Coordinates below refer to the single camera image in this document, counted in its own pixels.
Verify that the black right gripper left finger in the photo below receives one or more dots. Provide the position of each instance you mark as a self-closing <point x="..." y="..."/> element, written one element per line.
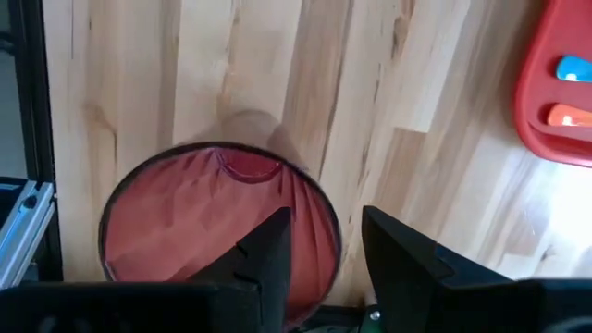
<point x="263" y="277"/>

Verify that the red plastic tray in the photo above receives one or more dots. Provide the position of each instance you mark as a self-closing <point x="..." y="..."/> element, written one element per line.
<point x="536" y="92"/>

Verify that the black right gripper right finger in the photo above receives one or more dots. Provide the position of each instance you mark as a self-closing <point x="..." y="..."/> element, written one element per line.
<point x="407" y="277"/>

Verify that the black table frame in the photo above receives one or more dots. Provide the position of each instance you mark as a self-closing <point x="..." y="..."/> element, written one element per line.
<point x="32" y="92"/>

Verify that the red translucent plastic cup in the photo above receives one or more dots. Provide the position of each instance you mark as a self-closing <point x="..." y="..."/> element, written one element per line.
<point x="176" y="208"/>

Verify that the aluminium extrusion post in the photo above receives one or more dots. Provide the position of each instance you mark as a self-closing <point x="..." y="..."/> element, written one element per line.
<point x="23" y="226"/>

